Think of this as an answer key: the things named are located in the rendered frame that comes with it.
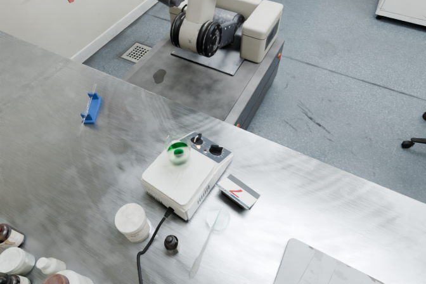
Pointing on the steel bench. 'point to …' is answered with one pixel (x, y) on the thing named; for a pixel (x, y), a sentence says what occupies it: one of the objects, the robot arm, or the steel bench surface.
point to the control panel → (208, 149)
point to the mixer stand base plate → (316, 267)
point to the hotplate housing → (184, 212)
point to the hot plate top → (178, 177)
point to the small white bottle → (51, 265)
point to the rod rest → (93, 109)
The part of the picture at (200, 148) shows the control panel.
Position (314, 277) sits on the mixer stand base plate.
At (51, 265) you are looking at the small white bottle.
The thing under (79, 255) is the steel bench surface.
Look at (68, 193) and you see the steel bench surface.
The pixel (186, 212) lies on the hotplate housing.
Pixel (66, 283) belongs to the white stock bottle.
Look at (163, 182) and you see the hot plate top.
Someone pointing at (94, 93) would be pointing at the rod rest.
